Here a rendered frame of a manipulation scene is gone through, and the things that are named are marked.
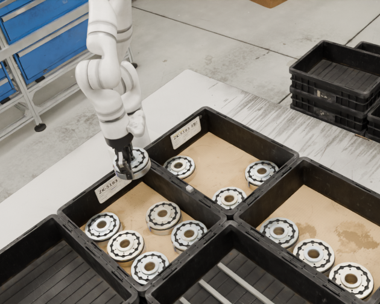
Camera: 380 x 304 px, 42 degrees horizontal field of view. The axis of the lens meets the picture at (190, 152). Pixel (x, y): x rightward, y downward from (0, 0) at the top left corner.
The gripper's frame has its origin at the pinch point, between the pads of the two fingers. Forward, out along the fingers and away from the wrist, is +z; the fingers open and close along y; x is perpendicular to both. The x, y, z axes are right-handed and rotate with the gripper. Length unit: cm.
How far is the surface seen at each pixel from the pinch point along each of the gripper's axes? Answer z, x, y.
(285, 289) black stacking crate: 18, 37, 31
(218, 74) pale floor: 100, 23, -192
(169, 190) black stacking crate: 12.0, 8.9, -1.3
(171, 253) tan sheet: 17.5, 8.6, 17.0
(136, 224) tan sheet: 17.4, -2.1, 5.1
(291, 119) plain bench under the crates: 31, 51, -49
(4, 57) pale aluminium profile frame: 42, -96, -153
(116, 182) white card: 11.0, -7.3, -6.6
